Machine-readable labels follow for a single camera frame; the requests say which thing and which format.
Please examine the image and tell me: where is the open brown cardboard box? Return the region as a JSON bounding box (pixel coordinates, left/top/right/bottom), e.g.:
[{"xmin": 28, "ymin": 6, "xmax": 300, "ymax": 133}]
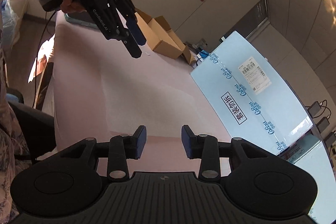
[{"xmin": 135, "ymin": 9, "xmax": 196, "ymax": 65}]

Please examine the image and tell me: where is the large light blue box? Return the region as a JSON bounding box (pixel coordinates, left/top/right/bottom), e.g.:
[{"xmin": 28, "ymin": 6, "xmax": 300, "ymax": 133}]
[{"xmin": 191, "ymin": 31, "xmax": 313, "ymax": 155}]

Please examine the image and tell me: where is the blue tissue box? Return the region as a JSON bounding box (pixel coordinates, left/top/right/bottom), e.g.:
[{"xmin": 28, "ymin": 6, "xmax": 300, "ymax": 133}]
[{"xmin": 195, "ymin": 50, "xmax": 210, "ymax": 65}]

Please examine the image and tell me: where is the black power adapter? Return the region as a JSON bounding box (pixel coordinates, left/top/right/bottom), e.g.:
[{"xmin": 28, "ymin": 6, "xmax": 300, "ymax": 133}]
[
  {"xmin": 307, "ymin": 100, "xmax": 327, "ymax": 118},
  {"xmin": 324, "ymin": 131, "xmax": 336, "ymax": 148},
  {"xmin": 316, "ymin": 117, "xmax": 330, "ymax": 134}
]

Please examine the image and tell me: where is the black power adapter middle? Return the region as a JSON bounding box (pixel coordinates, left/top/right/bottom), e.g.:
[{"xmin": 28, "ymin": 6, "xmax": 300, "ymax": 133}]
[{"xmin": 316, "ymin": 117, "xmax": 330, "ymax": 134}]

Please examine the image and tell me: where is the black power adapter right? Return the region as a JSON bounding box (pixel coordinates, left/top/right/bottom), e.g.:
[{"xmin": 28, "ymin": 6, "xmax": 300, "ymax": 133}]
[{"xmin": 324, "ymin": 131, "xmax": 336, "ymax": 148}]

